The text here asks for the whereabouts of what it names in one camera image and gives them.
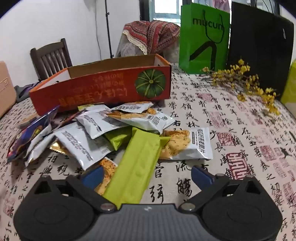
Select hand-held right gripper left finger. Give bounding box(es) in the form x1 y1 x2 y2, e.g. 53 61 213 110
32 166 117 214

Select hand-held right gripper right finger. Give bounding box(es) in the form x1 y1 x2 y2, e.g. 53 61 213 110
180 166 264 214

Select pile of white snack packets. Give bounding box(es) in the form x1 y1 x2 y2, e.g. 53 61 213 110
24 101 213 195

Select long green snack packet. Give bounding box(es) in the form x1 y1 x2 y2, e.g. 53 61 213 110
102 127 161 210

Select orange pumpkin print cardboard box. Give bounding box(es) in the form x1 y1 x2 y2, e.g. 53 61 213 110
29 54 172 116

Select gold snack packet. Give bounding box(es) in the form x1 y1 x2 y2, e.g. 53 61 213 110
50 142 70 156

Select calligraphy printed tablecloth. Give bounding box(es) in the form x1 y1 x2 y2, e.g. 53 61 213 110
0 62 296 241

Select small green snack packet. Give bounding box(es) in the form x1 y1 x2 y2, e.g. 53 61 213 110
104 127 133 151

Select purple snack packet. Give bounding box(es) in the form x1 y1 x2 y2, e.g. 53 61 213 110
7 105 60 163

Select dark cloth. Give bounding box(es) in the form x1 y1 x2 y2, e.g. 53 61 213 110
14 82 38 103

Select yellow flower branch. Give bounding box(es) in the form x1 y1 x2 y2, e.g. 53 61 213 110
201 59 281 116

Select brown cardboard box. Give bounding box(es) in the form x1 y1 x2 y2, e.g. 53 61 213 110
0 61 17 118

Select yellow-green snack carton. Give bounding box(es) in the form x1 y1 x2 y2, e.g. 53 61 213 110
280 59 296 109

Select dark wooden chair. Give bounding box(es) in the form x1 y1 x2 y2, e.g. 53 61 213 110
30 38 73 81

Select grey lace cloth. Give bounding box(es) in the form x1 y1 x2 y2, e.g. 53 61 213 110
116 35 179 64

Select green paper bag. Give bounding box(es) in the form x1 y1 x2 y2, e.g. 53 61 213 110
179 3 232 75

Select black paper bag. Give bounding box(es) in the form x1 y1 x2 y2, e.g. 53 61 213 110
227 1 295 101

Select studio light on stand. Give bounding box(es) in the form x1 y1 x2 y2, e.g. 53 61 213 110
103 0 115 58

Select red patterned woven cloth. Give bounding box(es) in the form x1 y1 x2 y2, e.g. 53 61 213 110
122 20 181 55

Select dark framed glass door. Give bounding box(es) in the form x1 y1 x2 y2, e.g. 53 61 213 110
141 0 192 26

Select pink hanging garment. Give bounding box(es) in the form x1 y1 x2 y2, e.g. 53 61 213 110
211 0 232 12

